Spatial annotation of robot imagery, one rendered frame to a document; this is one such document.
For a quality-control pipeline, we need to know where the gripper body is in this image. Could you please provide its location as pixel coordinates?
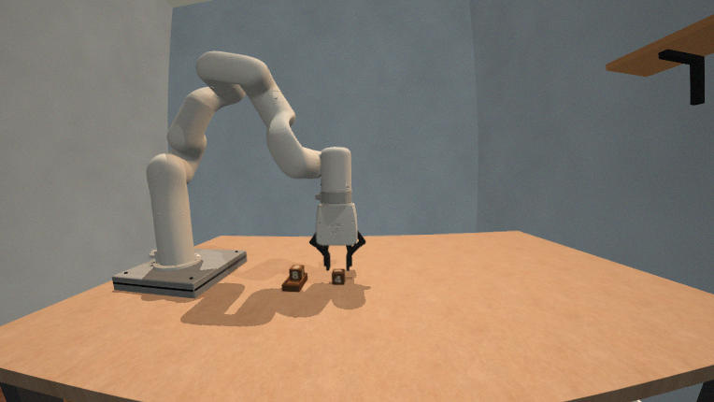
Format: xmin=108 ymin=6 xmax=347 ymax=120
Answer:
xmin=316 ymin=202 xmax=358 ymax=246

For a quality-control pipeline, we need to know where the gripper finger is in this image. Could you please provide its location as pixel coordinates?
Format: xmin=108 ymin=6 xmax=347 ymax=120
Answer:
xmin=346 ymin=231 xmax=365 ymax=271
xmin=309 ymin=233 xmax=331 ymax=271

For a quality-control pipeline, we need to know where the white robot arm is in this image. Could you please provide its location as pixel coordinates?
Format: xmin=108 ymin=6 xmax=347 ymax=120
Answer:
xmin=147 ymin=51 xmax=351 ymax=271

